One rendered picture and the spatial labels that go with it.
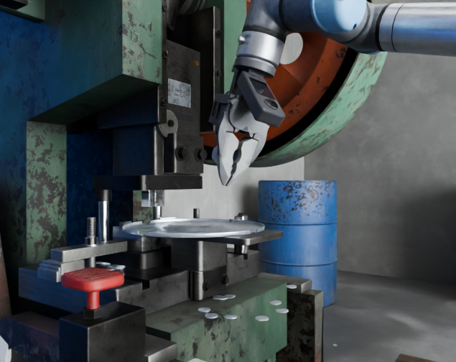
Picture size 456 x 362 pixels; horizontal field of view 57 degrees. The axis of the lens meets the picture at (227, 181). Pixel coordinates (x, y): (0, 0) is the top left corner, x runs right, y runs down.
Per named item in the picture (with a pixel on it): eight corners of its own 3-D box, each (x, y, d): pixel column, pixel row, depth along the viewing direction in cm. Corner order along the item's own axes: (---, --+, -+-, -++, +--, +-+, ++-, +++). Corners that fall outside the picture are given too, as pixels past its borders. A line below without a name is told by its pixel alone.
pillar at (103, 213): (110, 246, 91) (110, 182, 91) (103, 248, 89) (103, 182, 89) (104, 246, 92) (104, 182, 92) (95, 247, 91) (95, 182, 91)
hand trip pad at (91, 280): (129, 330, 54) (128, 271, 54) (90, 345, 49) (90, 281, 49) (95, 319, 58) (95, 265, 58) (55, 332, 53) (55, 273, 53)
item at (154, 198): (166, 205, 95) (166, 189, 95) (151, 207, 91) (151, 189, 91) (156, 205, 96) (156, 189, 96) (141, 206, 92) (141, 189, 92)
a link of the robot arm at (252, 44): (293, 44, 69) (251, 26, 65) (285, 72, 69) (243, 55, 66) (270, 49, 76) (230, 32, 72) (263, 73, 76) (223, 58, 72)
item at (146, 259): (205, 255, 98) (205, 241, 98) (141, 269, 82) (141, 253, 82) (156, 248, 107) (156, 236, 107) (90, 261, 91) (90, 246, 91)
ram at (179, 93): (216, 175, 93) (216, 42, 93) (170, 174, 81) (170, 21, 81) (160, 176, 103) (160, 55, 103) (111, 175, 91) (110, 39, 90)
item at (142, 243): (189, 242, 97) (189, 223, 97) (141, 251, 85) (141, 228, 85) (161, 239, 103) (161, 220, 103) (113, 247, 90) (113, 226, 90)
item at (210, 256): (285, 296, 83) (285, 228, 83) (247, 315, 71) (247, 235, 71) (188, 279, 97) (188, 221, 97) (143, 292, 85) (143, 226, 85)
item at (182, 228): (206, 243, 67) (206, 238, 67) (92, 230, 83) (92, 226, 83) (289, 226, 90) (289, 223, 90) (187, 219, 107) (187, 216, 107)
